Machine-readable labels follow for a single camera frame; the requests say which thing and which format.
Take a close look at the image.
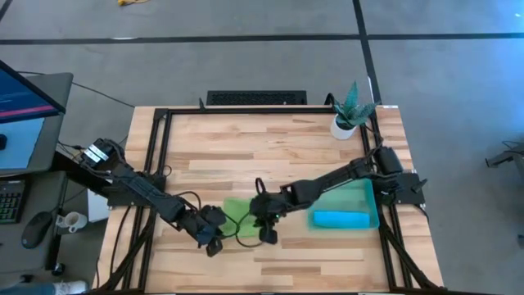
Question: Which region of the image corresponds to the black device with green light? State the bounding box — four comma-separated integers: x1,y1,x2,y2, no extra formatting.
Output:
96,105,447,294

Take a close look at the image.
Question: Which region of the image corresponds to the black floor vent grille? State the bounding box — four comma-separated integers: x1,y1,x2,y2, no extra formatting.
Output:
206,89,308,107

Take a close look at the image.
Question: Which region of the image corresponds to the black computer monitor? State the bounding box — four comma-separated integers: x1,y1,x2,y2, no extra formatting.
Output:
0,59,68,125

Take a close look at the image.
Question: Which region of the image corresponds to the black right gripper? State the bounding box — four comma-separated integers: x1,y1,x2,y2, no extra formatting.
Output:
249,177,288,246

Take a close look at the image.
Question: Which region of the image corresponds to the black computer mouse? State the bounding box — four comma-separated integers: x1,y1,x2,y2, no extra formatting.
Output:
20,211,54,250

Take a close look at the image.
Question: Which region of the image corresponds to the backlit black keyboard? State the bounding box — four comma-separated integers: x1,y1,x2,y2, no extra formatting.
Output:
0,190,25,225

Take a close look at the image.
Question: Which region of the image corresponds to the teal translucent plastic basket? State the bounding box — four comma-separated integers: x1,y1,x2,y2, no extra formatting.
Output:
306,179,381,232

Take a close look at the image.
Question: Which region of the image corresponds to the green microfiber towel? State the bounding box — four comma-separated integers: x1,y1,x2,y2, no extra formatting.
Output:
220,197,263,239

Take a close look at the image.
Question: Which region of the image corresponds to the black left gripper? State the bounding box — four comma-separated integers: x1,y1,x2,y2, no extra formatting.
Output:
182,204,227,258

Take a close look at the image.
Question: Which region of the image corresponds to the green snake plant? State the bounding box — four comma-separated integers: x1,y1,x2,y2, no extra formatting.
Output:
332,80,380,128

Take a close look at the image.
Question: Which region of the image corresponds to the person's leg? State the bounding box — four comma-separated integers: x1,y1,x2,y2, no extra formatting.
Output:
0,282,56,295

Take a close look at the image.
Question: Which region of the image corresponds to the person's shoe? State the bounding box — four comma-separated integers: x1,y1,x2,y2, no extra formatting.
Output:
52,279,89,295

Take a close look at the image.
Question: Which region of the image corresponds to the black looping gripper cable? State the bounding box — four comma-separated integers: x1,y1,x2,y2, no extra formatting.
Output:
220,211,265,249

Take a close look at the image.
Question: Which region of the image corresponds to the grey keyboard tray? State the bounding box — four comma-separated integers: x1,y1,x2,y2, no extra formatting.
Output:
0,170,69,275

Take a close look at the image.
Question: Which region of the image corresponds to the white box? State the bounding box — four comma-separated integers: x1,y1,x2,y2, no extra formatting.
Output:
87,188,111,223

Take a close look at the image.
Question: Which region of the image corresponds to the white mug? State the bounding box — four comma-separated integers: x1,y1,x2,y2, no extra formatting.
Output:
56,211,88,234

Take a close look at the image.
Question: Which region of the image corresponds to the white plant pot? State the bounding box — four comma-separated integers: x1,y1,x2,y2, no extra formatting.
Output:
329,113,359,141

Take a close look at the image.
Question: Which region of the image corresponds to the blue microfiber towel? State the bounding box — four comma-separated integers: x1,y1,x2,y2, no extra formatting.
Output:
313,210,372,230

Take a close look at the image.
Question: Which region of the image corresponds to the grey tripod stand base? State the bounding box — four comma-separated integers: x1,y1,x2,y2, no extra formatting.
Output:
485,140,524,169

